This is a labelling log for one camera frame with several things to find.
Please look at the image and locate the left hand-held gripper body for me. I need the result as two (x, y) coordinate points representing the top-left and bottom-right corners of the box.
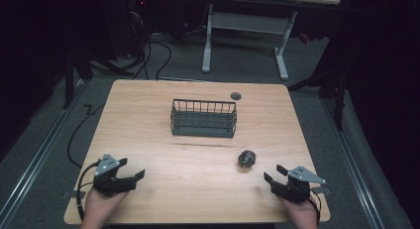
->
(92, 153), (138, 196)

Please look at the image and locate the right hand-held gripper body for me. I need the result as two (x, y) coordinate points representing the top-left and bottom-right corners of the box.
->
(270, 166), (327, 204)

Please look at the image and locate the person's left hand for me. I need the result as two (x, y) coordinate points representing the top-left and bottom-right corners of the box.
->
(79, 186), (129, 229)

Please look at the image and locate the person's right hand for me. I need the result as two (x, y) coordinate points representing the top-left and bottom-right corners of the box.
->
(277, 194), (320, 229)

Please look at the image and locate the dark crumpled ball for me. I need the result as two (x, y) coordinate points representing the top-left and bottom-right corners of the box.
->
(238, 149), (258, 170)

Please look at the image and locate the black metal stand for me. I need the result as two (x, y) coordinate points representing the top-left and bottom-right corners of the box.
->
(286, 50), (351, 132)
(61, 45), (135, 111)

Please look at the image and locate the small red object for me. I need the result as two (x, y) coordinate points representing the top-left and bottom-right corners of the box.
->
(298, 32), (312, 46)

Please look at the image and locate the black computer tower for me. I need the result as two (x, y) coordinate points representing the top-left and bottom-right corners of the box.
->
(126, 0), (151, 59)

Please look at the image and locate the white-legged wooden desk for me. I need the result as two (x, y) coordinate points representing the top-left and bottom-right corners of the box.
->
(201, 0), (342, 81)

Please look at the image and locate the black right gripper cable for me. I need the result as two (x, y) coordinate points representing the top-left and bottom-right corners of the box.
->
(308, 188), (322, 225)

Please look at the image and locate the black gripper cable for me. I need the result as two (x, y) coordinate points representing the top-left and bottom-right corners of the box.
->
(308, 188), (322, 225)
(75, 160), (101, 222)

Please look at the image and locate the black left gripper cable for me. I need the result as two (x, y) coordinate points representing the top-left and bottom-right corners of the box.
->
(75, 160), (101, 222)

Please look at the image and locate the black floor cable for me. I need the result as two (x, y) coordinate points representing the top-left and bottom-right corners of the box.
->
(66, 103), (107, 170)

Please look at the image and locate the metal floor rail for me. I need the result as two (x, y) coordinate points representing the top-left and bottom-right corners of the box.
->
(320, 95), (386, 229)
(0, 79), (89, 223)

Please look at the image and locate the black wire basket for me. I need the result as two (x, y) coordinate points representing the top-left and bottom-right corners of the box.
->
(169, 98), (238, 139)

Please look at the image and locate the bundle of black floor cables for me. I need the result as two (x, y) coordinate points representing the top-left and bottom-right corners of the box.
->
(131, 32), (173, 81)

